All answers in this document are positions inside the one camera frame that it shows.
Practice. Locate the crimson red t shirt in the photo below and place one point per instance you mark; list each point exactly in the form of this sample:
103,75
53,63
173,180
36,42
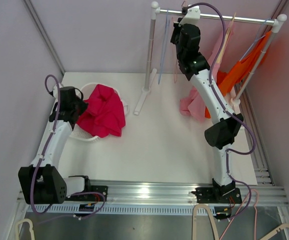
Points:
104,115

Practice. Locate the pink wire hanger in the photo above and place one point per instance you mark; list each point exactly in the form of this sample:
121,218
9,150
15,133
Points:
175,68

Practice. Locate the orange t shirt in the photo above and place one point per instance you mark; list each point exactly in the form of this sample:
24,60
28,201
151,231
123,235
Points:
226,81

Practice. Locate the light blue wire hanger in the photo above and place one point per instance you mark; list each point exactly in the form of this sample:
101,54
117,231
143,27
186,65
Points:
164,46

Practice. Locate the beige wooden hanger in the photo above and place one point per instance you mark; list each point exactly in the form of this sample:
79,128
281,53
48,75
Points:
226,39

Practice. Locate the white t shirt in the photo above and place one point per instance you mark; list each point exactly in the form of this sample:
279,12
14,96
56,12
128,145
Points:
126,107

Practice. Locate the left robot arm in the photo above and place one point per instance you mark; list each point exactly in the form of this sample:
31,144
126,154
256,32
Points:
41,183

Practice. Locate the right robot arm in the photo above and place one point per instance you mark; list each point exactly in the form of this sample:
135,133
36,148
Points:
225,123

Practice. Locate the beige hanger on floor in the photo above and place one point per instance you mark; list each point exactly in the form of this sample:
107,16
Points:
203,224

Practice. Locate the beige hanger bottom right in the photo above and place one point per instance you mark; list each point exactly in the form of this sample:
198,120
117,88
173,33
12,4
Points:
275,231

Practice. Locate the white perforated plastic basket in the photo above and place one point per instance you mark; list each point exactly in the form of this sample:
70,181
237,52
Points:
78,133

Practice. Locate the metal clothes rack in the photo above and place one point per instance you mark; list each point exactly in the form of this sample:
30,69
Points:
191,12

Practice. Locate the aluminium mounting rail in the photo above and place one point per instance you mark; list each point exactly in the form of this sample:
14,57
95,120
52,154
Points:
146,198

